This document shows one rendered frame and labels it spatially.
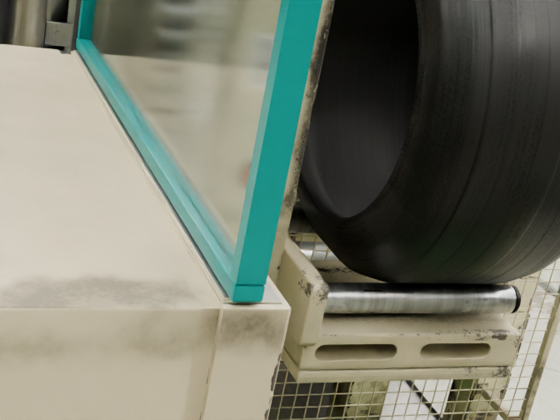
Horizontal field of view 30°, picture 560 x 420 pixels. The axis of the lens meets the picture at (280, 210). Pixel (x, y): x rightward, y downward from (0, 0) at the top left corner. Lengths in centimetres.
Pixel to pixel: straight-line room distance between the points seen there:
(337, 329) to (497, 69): 44
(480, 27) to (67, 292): 83
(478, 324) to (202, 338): 105
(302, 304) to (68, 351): 88
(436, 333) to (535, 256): 19
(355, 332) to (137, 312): 94
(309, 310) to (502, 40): 44
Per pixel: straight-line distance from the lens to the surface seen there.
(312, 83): 143
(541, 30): 135
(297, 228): 174
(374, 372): 155
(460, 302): 158
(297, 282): 146
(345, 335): 149
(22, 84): 96
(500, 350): 164
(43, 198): 71
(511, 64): 132
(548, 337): 241
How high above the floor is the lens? 154
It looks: 21 degrees down
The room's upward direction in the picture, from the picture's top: 11 degrees clockwise
